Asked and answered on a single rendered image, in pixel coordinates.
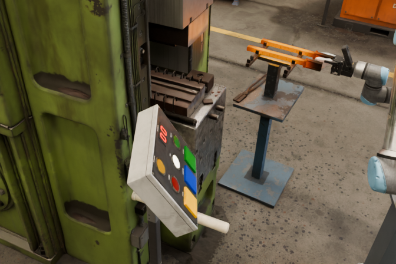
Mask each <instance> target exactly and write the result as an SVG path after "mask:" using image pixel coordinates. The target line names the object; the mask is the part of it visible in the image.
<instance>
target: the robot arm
mask: <svg viewBox="0 0 396 264"><path fill-rule="evenodd" d="M341 50H342V53H343V55H344V57H341V56H339V55H336V54H331V53H326V52H322V53H323V54H328V55H332V56H334V58H333V60H331V59H330V58H322V57H316V58H315V59H316V60H318V61H320V62H323V64H322V68H325V67H326V66H331V65H332V67H331V73H330V74H333V72H337V73H338V74H334V75H338V76H340V75H344V76H346V77H350V78H351V77H352V75H353V77H356V78H360V79H362V80H365V83H364V87H363V89H362V92H361V96H360V99H361V101H362V102H363V103H364V104H367V105H376V104H377V103H387V104H390V105H389V109H388V117H387V124H386V129H385V136H384V143H383V147H382V149H380V150H378V151H377V156H376V157H375V156H374V157H371V158H370V160H369V162H368V172H367V175H368V183H369V186H370V188H371V189H372V190H373V191H375V192H380V193H383V194H385V193H386V194H394V195H396V63H395V70H394V78H393V82H392V87H384V86H383V85H386V82H387V79H388V74H389V69H388V68H385V67H381V66H378V65H374V64H370V63H367V62H362V61H358V62H356V61H355V62H354V64H353V61H352V57H351V54H350V51H349V47H348V45H343V46H342V48H341Z"/></svg>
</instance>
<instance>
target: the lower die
mask: <svg viewBox="0 0 396 264"><path fill-rule="evenodd" d="M151 76H154V77H158V78H162V79H165V80H169V81H174V82H176V83H181V84H184V85H189V86H192V87H196V88H200V92H199V93H198V94H197V92H194V91H190V90H186V89H183V88H179V87H175V86H172V85H168V84H164V83H161V82H157V81H153V80H151V99H150V106H154V94H155V92H156V91H158V92H159V96H157V94H156V104H158V106H159V107H160V108H161V109H163V97H164V95H165V94H168V98H167V96H165V100H164V102H165V109H166V111H169V112H172V111H173V98H174V97H175V96H176V97H177V101H176V99H174V113H176V114H180V115H182V116H186V117H190V116H191V114H192V113H193V112H194V110H195V109H196V108H197V106H198V105H199V104H200V103H201V102H202V100H203V99H204V91H205V84H203V83H199V84H198V82H195V81H191V80H190V81H189V80H187V79H184V78H181V79H180V77H175V76H173V77H172V76H171V75H168V74H163V73H161V72H157V71H156V72H155V71H153V70H151ZM194 108H195V109H194Z"/></svg>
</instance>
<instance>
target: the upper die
mask: <svg viewBox="0 0 396 264"><path fill-rule="evenodd" d="M208 16H209V7H208V8H206V9H205V10H204V11H203V12H202V13H201V14H200V15H199V16H198V17H197V18H195V19H194V20H193V21H192V22H190V23H189V24H188V26H186V27H185V28H184V29H178V28H173V27H168V26H164V25H159V24H154V23H151V22H149V23H148V28H149V38H150V39H154V40H157V41H162V42H167V43H170V44H174V45H179V46H182V47H189V46H190V45H192V43H194V42H195V40H197V39H198V37H199V36H201V34H202V33H204V32H205V30H207V29H208Z"/></svg>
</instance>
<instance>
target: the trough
mask: <svg viewBox="0 0 396 264"><path fill-rule="evenodd" d="M151 80H153V81H157V82H160V83H164V84H168V85H172V86H175V87H179V88H183V89H186V90H190V91H195V92H197V94H198V93H199V92H200V88H196V87H192V86H189V85H184V84H181V83H177V82H174V81H169V80H165V79H162V78H158V77H154V76H151Z"/></svg>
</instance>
